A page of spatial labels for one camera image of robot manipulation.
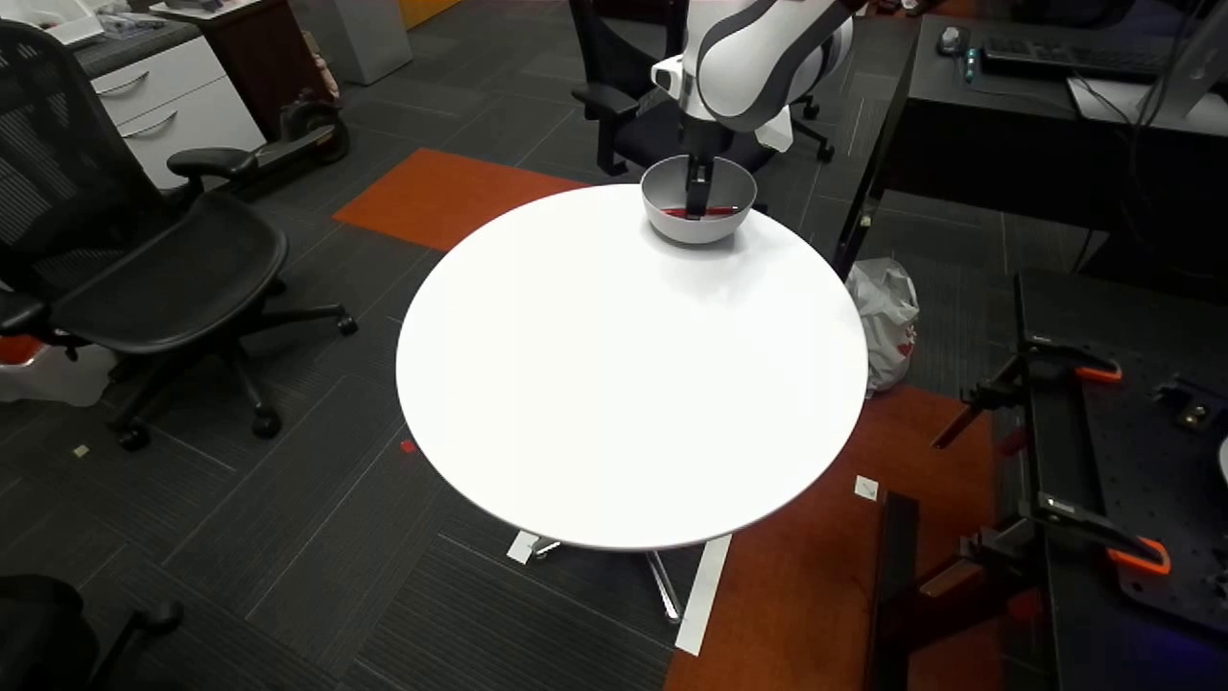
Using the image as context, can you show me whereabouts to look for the black keyboard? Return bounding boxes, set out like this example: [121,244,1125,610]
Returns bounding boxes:
[979,26,1183,85]

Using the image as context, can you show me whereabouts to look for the white paper sheet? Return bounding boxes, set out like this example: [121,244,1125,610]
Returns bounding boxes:
[1064,72,1228,140]

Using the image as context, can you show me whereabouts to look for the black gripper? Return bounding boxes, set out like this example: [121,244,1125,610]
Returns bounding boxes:
[680,116,721,221]

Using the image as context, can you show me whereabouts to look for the grey bin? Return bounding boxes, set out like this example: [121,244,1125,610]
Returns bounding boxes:
[297,0,415,94]

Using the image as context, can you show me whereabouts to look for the grey bowl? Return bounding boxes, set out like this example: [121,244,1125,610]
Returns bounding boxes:
[639,149,760,250]

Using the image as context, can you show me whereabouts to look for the white papers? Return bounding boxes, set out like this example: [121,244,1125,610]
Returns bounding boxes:
[0,0,108,49]

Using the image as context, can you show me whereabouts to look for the white plastic bag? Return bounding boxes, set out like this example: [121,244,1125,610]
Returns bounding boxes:
[846,253,927,401]

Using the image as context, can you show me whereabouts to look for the black device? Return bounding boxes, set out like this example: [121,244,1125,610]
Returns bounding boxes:
[1153,372,1228,441]

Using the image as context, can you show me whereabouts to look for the black orange bar clamp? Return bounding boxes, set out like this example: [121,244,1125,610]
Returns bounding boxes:
[960,491,1180,588]
[932,336,1128,452]

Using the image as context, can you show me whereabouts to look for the black office desk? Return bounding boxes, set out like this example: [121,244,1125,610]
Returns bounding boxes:
[835,11,1228,292]

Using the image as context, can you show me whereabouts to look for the black scooter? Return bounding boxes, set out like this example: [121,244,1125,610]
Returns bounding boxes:
[233,89,357,198]

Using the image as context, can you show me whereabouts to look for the black padded office chair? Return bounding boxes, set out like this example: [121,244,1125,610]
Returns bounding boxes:
[569,0,789,181]

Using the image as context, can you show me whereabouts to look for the white plastic object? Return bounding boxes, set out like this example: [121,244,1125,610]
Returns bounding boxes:
[0,336,122,410]

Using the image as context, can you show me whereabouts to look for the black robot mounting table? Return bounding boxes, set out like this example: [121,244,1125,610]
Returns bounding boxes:
[1015,265,1228,691]

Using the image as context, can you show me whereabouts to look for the black table post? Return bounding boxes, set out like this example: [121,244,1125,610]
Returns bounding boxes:
[864,491,927,691]

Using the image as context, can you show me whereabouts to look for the black mesh office chair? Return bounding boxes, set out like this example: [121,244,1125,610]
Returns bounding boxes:
[0,15,361,452]

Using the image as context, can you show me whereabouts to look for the black chair with armrest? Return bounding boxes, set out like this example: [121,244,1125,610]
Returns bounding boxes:
[0,571,187,691]

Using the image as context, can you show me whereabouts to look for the white table base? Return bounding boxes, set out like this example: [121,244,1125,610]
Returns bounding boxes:
[502,528,739,661]

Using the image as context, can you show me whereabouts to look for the white drawer cabinet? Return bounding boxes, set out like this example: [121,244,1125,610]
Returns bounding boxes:
[75,35,269,198]

